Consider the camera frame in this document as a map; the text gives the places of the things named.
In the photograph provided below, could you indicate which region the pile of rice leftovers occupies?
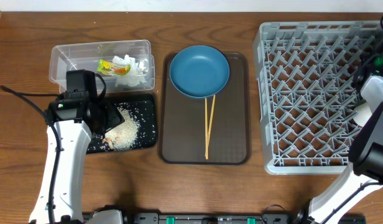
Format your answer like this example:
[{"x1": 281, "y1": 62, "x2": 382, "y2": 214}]
[{"x1": 88, "y1": 102, "x2": 157, "y2": 152}]

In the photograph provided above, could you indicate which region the yellow green snack wrapper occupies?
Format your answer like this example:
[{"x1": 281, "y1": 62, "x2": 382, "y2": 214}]
[{"x1": 96, "y1": 60, "x2": 131, "y2": 76}]

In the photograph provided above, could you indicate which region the white tissue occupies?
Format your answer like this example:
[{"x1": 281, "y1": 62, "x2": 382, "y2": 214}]
[{"x1": 112, "y1": 55, "x2": 149, "y2": 87}]

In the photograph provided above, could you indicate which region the white cup green inside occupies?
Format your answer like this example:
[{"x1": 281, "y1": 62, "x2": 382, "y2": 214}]
[{"x1": 353, "y1": 102, "x2": 372, "y2": 127}]

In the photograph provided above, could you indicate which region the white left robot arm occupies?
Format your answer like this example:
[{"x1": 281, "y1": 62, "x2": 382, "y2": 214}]
[{"x1": 29, "y1": 70, "x2": 124, "y2": 223}]

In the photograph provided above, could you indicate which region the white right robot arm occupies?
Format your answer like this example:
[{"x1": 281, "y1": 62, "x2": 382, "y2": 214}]
[{"x1": 294, "y1": 26, "x2": 383, "y2": 223}]

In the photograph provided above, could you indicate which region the clear plastic waste bin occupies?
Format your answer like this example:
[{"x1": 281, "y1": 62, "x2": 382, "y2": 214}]
[{"x1": 49, "y1": 40, "x2": 155, "y2": 93}]

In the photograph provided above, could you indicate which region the grey dishwasher rack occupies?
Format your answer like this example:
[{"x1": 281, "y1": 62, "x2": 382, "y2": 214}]
[{"x1": 253, "y1": 21, "x2": 383, "y2": 175}]

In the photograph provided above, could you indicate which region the black plastic tray bin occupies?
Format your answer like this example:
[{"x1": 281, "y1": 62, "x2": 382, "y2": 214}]
[{"x1": 85, "y1": 93, "x2": 158, "y2": 154}]

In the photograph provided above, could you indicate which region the brown serving tray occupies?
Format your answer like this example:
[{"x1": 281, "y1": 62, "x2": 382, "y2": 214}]
[{"x1": 158, "y1": 53, "x2": 251, "y2": 165}]

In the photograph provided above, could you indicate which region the left wooden chopstick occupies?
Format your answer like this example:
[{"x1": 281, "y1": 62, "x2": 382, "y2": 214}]
[{"x1": 205, "y1": 98, "x2": 208, "y2": 160}]

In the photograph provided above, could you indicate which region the wooden chopstick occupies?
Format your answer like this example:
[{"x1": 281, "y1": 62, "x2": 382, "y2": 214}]
[
  {"x1": 205, "y1": 98, "x2": 208, "y2": 160},
  {"x1": 208, "y1": 95, "x2": 216, "y2": 158}
]

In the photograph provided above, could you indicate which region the dark blue plate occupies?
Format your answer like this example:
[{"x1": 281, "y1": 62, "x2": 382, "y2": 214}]
[{"x1": 170, "y1": 45, "x2": 230, "y2": 98}]

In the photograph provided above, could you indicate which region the right wooden chopstick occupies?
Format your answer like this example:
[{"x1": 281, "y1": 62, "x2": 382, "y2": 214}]
[{"x1": 208, "y1": 95, "x2": 216, "y2": 158}]

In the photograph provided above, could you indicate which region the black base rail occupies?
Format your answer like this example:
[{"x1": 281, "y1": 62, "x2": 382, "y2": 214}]
[{"x1": 82, "y1": 203, "x2": 366, "y2": 224}]

